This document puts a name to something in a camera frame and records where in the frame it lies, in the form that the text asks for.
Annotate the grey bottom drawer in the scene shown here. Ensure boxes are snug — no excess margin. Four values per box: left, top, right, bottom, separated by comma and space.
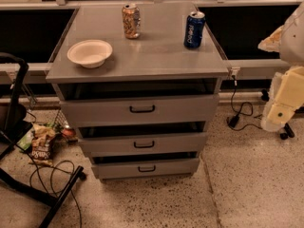
92, 158, 200, 180

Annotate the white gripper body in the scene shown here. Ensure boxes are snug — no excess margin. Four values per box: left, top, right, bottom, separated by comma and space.
260, 72, 284, 132

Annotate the brown chip bag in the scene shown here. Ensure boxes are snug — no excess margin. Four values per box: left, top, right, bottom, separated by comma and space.
30, 124, 56, 166

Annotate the grey middle drawer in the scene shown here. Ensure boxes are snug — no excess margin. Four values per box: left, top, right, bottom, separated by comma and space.
79, 132, 207, 157

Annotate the grey drawer cabinet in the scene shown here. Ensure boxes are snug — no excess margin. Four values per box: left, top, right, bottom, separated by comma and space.
47, 2, 227, 166

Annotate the black metal stand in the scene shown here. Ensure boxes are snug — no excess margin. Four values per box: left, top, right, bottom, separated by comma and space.
0, 52, 85, 228

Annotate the black power cable with adapter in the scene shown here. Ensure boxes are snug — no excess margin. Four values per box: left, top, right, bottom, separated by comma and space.
225, 75, 264, 132

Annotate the grey top drawer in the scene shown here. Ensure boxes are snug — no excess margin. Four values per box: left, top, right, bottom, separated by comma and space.
61, 95, 219, 127

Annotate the blue pepsi can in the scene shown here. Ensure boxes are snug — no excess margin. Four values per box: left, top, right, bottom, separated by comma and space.
183, 11, 205, 49

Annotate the orange patterned drink can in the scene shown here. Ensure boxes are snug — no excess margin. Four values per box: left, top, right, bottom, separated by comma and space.
122, 3, 141, 39

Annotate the white paper bowl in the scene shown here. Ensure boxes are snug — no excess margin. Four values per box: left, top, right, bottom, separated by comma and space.
66, 40, 113, 68

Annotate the green snack bag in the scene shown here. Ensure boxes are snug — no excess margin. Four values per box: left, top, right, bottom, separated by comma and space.
18, 123, 55, 151

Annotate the black floor cable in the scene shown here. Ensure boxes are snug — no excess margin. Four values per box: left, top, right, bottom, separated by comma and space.
26, 149, 84, 228

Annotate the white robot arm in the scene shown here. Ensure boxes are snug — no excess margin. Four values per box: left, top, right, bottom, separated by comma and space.
257, 3, 304, 132

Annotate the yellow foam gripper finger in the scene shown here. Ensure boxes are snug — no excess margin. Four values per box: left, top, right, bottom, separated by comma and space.
267, 66, 304, 124

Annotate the grey drawer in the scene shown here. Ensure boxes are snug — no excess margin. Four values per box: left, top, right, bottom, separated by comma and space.
61, 95, 219, 127
92, 158, 200, 180
79, 132, 207, 157

